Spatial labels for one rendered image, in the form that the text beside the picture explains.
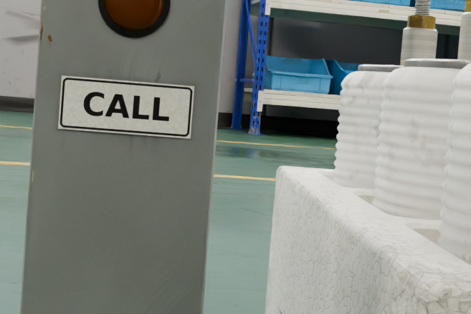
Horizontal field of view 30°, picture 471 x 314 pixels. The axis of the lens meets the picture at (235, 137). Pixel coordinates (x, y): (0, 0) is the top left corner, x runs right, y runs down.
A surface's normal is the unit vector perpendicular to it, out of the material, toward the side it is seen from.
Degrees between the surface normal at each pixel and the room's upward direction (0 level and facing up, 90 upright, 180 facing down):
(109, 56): 90
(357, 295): 90
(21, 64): 90
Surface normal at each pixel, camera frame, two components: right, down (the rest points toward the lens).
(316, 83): 0.19, 0.16
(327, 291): -0.99, -0.07
